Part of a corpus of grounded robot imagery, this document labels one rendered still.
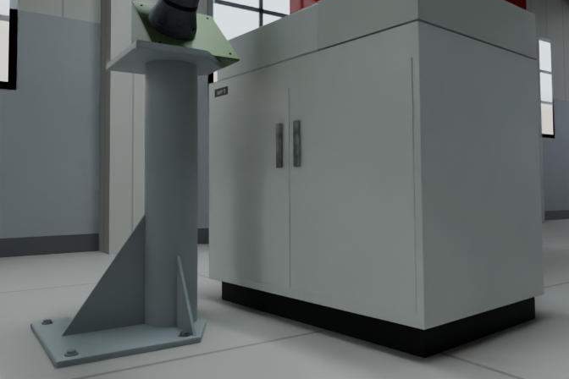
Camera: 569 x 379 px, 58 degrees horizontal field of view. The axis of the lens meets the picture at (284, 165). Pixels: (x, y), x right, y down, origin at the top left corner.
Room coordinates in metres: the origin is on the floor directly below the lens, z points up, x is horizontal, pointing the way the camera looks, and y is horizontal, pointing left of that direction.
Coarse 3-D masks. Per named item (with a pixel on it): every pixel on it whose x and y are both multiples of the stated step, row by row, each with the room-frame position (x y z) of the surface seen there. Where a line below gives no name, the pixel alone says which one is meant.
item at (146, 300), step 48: (144, 48) 1.39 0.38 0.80; (192, 48) 1.46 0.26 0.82; (192, 96) 1.56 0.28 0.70; (192, 144) 1.56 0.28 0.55; (192, 192) 1.56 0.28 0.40; (144, 240) 1.55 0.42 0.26; (192, 240) 1.56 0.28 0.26; (96, 288) 1.48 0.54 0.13; (144, 288) 1.55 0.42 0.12; (192, 288) 1.56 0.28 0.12; (48, 336) 1.43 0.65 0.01; (96, 336) 1.42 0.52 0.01; (144, 336) 1.42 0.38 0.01; (192, 336) 1.42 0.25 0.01
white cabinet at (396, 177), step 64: (320, 64) 1.48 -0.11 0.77; (384, 64) 1.30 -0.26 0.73; (448, 64) 1.30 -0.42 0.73; (512, 64) 1.52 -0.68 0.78; (256, 128) 1.72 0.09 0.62; (320, 128) 1.48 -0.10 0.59; (384, 128) 1.30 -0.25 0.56; (448, 128) 1.29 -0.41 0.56; (512, 128) 1.51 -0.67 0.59; (256, 192) 1.72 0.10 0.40; (320, 192) 1.48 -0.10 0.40; (384, 192) 1.30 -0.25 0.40; (448, 192) 1.29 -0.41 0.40; (512, 192) 1.50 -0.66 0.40; (256, 256) 1.72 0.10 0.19; (320, 256) 1.48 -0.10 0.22; (384, 256) 1.30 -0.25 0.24; (448, 256) 1.29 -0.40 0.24; (512, 256) 1.49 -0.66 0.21; (320, 320) 1.55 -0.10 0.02; (384, 320) 1.31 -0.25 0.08; (448, 320) 1.28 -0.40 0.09; (512, 320) 1.55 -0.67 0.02
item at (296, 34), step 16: (288, 16) 1.59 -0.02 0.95; (304, 16) 1.53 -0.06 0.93; (256, 32) 1.72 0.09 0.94; (272, 32) 1.65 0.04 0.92; (288, 32) 1.59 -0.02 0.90; (304, 32) 1.53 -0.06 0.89; (240, 48) 1.79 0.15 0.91; (256, 48) 1.72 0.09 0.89; (272, 48) 1.65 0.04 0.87; (288, 48) 1.59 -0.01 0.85; (304, 48) 1.53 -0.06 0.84; (240, 64) 1.79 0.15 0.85; (256, 64) 1.72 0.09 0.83
